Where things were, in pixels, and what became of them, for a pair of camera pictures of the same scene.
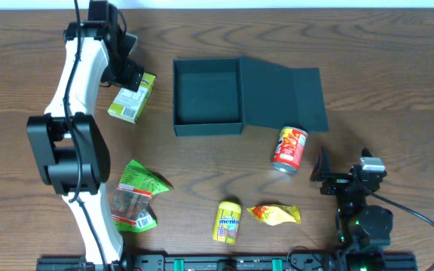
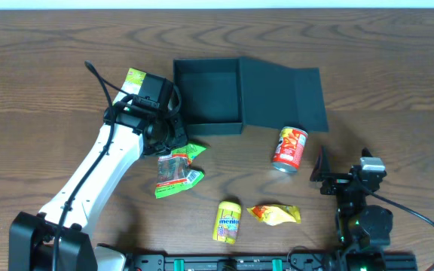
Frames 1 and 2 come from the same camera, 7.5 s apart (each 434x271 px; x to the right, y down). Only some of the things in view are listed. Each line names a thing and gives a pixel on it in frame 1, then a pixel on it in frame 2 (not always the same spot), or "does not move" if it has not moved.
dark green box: [222, 95] does not move
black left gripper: [132, 77] → [179, 134]
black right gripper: [339, 179] does not move
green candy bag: [129, 206] → [174, 173]
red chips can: [289, 150] does not move
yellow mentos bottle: [227, 223] does not move
